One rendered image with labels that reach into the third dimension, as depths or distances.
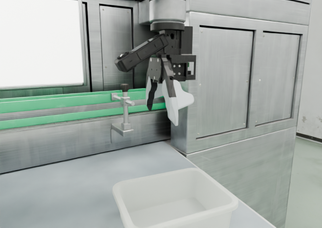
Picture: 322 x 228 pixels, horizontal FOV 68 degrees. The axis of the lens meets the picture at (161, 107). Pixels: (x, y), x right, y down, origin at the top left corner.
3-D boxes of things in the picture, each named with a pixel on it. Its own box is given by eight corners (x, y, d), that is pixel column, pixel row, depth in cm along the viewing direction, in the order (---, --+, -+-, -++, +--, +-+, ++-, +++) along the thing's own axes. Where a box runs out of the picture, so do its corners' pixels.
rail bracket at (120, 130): (121, 139, 92) (119, 81, 88) (141, 154, 78) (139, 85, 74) (109, 141, 90) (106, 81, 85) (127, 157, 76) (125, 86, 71)
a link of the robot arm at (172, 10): (157, -4, 44) (143, 5, 52) (157, 22, 45) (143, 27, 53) (192, 0, 47) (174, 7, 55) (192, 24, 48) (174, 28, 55)
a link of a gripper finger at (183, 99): (203, 117, 46) (190, 76, 49) (176, 120, 44) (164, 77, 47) (196, 123, 49) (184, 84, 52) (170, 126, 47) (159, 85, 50)
